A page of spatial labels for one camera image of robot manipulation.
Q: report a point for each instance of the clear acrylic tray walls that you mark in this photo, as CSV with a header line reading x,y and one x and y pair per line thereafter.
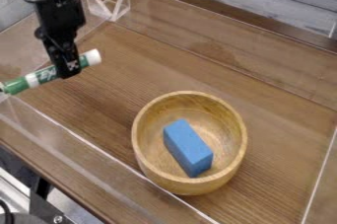
x,y
70,127

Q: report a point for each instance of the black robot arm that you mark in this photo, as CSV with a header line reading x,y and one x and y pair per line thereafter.
x,y
61,18

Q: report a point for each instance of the blue rectangular block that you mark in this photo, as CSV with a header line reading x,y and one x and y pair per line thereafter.
x,y
189,148

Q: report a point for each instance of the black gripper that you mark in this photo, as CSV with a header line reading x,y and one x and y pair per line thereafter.
x,y
61,18

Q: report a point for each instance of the black metal table bracket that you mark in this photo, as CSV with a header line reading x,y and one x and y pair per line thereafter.
x,y
42,208

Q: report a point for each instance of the green Expo marker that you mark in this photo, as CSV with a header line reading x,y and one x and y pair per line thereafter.
x,y
43,76

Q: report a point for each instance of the brown wooden bowl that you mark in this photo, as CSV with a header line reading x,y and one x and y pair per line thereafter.
x,y
222,129

